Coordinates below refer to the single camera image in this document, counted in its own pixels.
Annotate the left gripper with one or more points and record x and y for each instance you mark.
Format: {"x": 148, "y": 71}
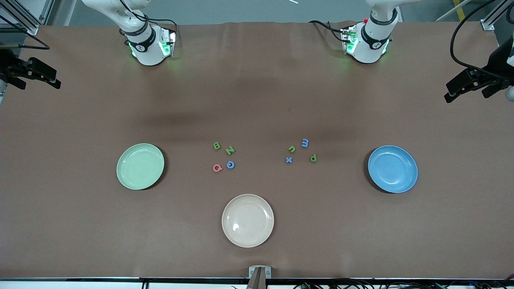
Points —
{"x": 494, "y": 67}

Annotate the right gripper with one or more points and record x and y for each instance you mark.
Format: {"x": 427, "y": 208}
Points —
{"x": 9, "y": 64}

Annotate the blue letter m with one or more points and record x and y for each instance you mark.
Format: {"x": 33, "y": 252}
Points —
{"x": 305, "y": 142}

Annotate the green letter B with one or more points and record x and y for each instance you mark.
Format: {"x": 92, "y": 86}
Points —
{"x": 217, "y": 145}

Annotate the pink letter Q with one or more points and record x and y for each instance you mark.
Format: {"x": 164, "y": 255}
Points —
{"x": 214, "y": 167}

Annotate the green letter N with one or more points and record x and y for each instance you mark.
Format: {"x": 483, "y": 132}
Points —
{"x": 229, "y": 150}

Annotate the blue letter G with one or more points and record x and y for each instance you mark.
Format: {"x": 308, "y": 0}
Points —
{"x": 227, "y": 165}

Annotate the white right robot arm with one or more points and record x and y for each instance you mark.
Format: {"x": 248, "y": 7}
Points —
{"x": 146, "y": 48}

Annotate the blue round plate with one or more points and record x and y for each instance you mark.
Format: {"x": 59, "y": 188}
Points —
{"x": 393, "y": 176}

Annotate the green round plate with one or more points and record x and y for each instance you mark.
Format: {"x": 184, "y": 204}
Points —
{"x": 140, "y": 172}

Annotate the brown table mat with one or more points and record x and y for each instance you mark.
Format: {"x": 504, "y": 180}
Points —
{"x": 257, "y": 100}

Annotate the beige round plate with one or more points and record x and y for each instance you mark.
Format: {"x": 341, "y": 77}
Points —
{"x": 247, "y": 220}

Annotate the aluminium frame profile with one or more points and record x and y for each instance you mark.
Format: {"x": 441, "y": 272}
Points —
{"x": 488, "y": 25}
{"x": 32, "y": 28}

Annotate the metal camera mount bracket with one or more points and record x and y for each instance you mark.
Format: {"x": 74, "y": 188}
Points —
{"x": 260, "y": 273}

